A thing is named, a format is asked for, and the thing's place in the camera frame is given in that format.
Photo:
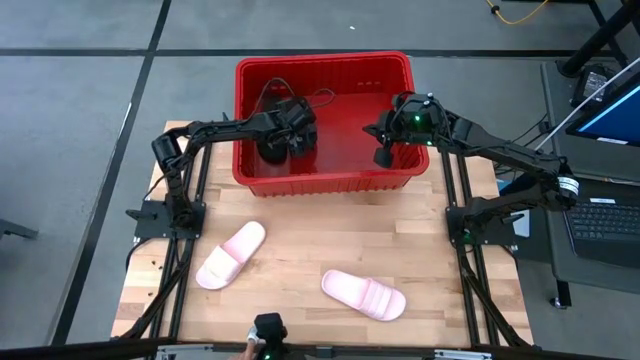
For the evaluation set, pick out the black diagonal frame brace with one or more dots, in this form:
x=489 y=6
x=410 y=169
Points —
x=147 y=307
x=511 y=322

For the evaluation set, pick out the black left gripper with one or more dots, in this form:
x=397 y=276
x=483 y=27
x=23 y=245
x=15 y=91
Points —
x=295 y=116

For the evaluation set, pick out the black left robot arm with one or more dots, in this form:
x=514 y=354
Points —
x=220 y=129

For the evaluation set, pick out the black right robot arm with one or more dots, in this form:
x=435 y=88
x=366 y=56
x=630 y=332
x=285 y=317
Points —
x=500 y=147

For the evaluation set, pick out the black floor stand foot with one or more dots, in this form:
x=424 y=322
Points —
x=15 y=230

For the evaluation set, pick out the computer monitor blue screen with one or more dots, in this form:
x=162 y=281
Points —
x=612 y=117

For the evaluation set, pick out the small black camera box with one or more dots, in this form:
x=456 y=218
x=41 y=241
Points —
x=270 y=325

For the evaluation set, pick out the grey desk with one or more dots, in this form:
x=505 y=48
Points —
x=590 y=165

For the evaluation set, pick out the black tripod stand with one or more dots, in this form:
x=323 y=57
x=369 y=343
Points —
x=600 y=37

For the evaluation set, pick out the person's hand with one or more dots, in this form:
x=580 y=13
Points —
x=243 y=356

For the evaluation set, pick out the black power adapter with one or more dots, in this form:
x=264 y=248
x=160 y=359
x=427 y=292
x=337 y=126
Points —
x=592 y=82

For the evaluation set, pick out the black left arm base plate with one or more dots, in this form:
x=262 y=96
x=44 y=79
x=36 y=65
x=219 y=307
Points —
x=150 y=222

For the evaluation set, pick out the black laptop keyboard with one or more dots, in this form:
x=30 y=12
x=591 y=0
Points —
x=605 y=225

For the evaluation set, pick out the red plastic bin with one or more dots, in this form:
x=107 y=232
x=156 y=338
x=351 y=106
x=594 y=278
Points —
x=345 y=175

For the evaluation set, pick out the pink rubber slide sandal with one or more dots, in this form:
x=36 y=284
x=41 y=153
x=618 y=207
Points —
x=362 y=295
x=230 y=255

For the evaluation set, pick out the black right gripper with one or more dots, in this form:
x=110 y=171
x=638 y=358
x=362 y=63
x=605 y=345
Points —
x=415 y=125

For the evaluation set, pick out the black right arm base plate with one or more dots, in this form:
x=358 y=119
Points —
x=452 y=225

